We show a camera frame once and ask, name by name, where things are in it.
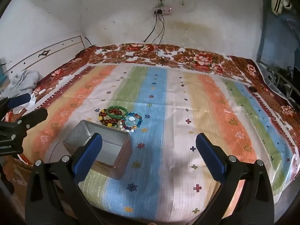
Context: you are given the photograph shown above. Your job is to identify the metal tin box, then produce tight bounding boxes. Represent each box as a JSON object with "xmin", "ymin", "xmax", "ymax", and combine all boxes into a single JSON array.
[{"xmin": 63, "ymin": 119, "xmax": 132, "ymax": 180}]

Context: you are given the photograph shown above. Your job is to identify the red floral blanket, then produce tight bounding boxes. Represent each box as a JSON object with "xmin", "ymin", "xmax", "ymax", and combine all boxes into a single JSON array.
[{"xmin": 0, "ymin": 43, "xmax": 300, "ymax": 193}]

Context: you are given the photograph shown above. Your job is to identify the striped pastel cloth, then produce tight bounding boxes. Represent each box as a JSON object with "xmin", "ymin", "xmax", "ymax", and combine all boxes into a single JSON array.
[{"xmin": 22, "ymin": 64, "xmax": 298, "ymax": 225}]

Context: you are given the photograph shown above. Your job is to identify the blue bead bracelet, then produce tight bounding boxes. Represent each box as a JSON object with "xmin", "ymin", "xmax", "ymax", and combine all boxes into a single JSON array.
[{"xmin": 124, "ymin": 113, "xmax": 143, "ymax": 130}]

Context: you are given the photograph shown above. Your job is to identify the red bead bracelet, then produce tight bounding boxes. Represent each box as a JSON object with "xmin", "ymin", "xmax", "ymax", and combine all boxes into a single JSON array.
[{"xmin": 108, "ymin": 108, "xmax": 125, "ymax": 118}]

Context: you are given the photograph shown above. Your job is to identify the white power strip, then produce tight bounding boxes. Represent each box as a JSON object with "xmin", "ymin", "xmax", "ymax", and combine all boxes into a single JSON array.
[{"xmin": 153, "ymin": 7, "xmax": 171, "ymax": 15}]

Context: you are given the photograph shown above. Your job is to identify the white headboard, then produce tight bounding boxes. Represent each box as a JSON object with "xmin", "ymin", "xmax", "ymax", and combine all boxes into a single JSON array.
[{"xmin": 5, "ymin": 35, "xmax": 85, "ymax": 75}]

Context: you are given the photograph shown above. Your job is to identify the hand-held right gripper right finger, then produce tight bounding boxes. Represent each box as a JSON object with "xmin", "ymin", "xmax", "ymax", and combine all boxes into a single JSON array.
[{"xmin": 196, "ymin": 133, "xmax": 275, "ymax": 225}]

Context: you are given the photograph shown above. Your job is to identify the yellow and dark bead bracelet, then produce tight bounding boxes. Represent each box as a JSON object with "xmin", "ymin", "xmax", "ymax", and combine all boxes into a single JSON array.
[{"xmin": 98, "ymin": 108, "xmax": 119, "ymax": 128}]

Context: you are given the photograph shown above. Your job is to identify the metal rack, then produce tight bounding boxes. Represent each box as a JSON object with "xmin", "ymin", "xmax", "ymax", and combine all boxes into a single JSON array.
[{"xmin": 258, "ymin": 62, "xmax": 300, "ymax": 104}]

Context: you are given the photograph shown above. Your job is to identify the grey garment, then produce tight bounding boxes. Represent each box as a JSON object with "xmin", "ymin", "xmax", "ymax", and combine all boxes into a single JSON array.
[{"xmin": 2, "ymin": 70, "xmax": 40, "ymax": 98}]

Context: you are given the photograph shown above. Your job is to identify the black cable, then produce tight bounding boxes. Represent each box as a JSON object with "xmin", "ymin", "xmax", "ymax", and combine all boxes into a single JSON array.
[
  {"xmin": 151, "ymin": 14, "xmax": 166, "ymax": 66},
  {"xmin": 89, "ymin": 55, "xmax": 128, "ymax": 64},
  {"xmin": 143, "ymin": 14, "xmax": 158, "ymax": 43}
]

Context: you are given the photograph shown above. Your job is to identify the green jade bangle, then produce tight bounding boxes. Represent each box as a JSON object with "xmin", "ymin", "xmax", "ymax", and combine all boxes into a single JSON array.
[{"xmin": 106, "ymin": 106, "xmax": 129, "ymax": 119}]

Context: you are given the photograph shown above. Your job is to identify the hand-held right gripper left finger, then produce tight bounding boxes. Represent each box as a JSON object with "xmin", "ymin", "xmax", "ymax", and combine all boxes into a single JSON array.
[{"xmin": 25, "ymin": 133, "xmax": 104, "ymax": 225}]

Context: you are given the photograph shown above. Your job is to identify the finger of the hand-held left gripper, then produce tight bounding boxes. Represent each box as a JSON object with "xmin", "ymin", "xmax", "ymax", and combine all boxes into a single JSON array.
[
  {"xmin": 0, "ymin": 94, "xmax": 32, "ymax": 114},
  {"xmin": 0, "ymin": 108, "xmax": 48, "ymax": 146}
]

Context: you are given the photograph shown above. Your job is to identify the hanging blue jeans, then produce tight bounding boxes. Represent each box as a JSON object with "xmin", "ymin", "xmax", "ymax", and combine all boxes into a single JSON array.
[{"xmin": 256, "ymin": 0, "xmax": 298, "ymax": 64}]

